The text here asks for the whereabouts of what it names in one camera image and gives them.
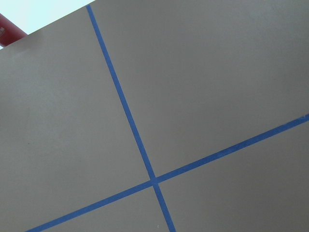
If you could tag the red cylinder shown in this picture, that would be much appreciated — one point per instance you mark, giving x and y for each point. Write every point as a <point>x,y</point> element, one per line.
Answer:
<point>9,32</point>

